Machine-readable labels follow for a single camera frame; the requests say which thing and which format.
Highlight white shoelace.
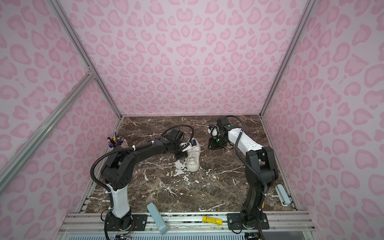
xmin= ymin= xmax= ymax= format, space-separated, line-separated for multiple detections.
xmin=186 ymin=143 xmax=202 ymax=160

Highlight white knit sneaker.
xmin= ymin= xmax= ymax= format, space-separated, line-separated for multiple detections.
xmin=186 ymin=138 xmax=202 ymax=172

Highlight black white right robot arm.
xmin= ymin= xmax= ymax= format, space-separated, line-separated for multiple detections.
xmin=208 ymin=125 xmax=279 ymax=230

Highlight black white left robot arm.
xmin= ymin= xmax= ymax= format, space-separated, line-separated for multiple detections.
xmin=101 ymin=137 xmax=192 ymax=232

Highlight pink pen cup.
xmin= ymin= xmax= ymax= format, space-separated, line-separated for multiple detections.
xmin=108 ymin=136 xmax=128 ymax=150

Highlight coloured pens in cup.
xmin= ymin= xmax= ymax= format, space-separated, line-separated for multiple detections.
xmin=107 ymin=131 xmax=124 ymax=149

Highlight yellow marker tube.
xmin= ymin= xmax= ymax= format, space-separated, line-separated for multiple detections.
xmin=203 ymin=216 xmax=223 ymax=226

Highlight light blue eraser block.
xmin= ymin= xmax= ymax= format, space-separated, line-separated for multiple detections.
xmin=147 ymin=203 xmax=169 ymax=235

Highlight light blue stapler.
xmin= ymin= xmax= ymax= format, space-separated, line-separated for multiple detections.
xmin=275 ymin=184 xmax=292 ymax=207

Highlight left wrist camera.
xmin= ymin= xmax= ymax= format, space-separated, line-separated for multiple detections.
xmin=180 ymin=139 xmax=198 ymax=152

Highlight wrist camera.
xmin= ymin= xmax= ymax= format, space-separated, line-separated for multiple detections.
xmin=180 ymin=139 xmax=198 ymax=152
xmin=208 ymin=117 xmax=230 ymax=138

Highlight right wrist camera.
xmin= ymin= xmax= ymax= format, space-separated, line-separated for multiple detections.
xmin=208 ymin=117 xmax=230 ymax=138

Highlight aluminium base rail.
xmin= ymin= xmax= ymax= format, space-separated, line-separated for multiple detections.
xmin=56 ymin=211 xmax=319 ymax=240

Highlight aluminium corner frame post right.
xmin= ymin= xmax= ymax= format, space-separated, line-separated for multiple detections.
xmin=259 ymin=0 xmax=319 ymax=119

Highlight aluminium corner frame post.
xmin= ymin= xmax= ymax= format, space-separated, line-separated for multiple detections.
xmin=259 ymin=0 xmax=319 ymax=119
xmin=47 ymin=0 xmax=123 ymax=120

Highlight diagonal aluminium frame bar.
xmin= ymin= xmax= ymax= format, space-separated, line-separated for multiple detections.
xmin=1 ymin=71 xmax=94 ymax=193

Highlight aluminium corner frame post left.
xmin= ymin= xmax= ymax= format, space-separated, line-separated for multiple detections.
xmin=47 ymin=0 xmax=123 ymax=120

